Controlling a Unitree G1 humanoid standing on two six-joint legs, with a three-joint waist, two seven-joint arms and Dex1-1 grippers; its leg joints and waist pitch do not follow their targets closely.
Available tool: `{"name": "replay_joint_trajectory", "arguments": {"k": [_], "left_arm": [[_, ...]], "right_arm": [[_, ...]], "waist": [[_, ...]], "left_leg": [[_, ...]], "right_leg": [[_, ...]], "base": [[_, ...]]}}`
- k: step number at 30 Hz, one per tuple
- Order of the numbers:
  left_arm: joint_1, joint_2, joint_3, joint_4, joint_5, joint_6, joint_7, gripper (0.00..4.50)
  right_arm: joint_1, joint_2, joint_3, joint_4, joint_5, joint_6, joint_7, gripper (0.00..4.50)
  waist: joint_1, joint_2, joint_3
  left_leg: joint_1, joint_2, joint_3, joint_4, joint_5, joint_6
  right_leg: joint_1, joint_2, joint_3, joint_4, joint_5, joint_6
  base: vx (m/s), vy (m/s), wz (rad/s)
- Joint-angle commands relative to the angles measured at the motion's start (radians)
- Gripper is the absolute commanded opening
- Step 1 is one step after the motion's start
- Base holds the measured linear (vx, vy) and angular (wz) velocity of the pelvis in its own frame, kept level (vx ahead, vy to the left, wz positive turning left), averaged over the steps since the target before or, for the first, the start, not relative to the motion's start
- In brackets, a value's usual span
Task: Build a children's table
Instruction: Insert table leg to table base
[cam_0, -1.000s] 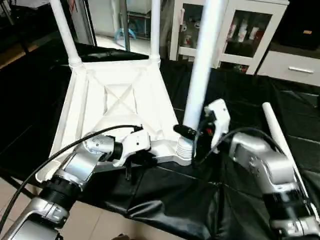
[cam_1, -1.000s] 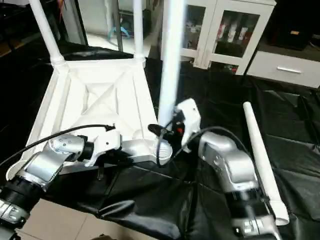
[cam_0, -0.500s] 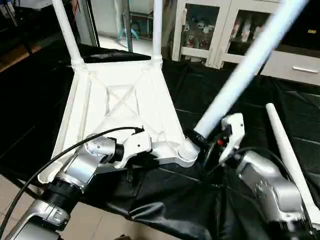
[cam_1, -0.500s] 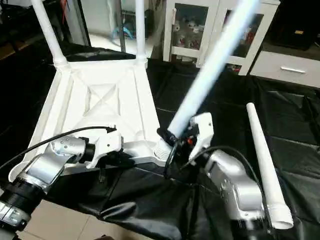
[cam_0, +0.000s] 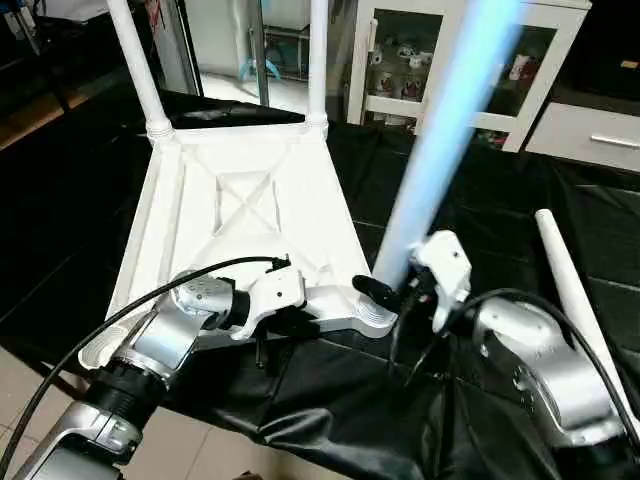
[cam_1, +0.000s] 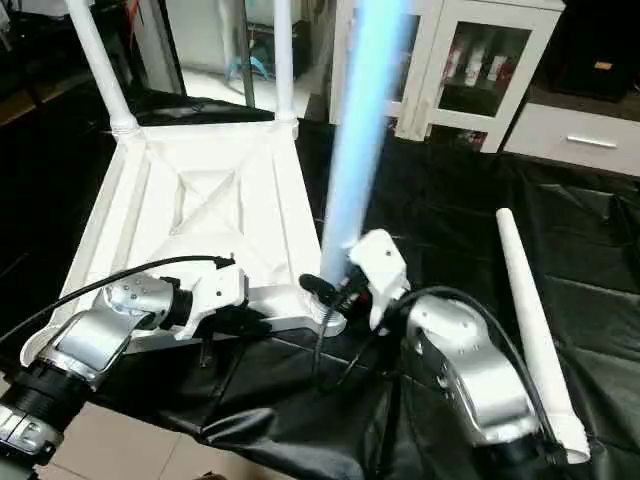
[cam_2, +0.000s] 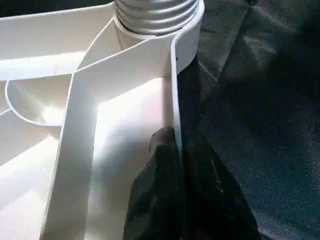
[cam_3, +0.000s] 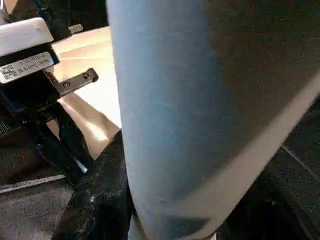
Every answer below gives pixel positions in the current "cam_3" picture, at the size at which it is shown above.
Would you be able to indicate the black table mat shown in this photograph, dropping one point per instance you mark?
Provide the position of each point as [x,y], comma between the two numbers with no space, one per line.
[30,210]

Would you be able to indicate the white plastic table leg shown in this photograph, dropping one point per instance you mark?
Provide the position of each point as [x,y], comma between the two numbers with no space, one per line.
[190,100]

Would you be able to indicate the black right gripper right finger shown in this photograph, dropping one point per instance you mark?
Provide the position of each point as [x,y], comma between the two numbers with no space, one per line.
[267,212]

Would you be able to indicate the white plastic table top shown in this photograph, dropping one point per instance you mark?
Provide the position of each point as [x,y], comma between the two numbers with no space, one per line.
[95,55]

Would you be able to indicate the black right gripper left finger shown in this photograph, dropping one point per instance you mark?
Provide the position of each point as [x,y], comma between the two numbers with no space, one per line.
[97,205]

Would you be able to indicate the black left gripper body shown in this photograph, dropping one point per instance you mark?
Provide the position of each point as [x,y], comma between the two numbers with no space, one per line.
[30,85]

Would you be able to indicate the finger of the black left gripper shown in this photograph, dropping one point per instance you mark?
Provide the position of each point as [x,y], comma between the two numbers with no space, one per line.
[55,160]
[75,140]

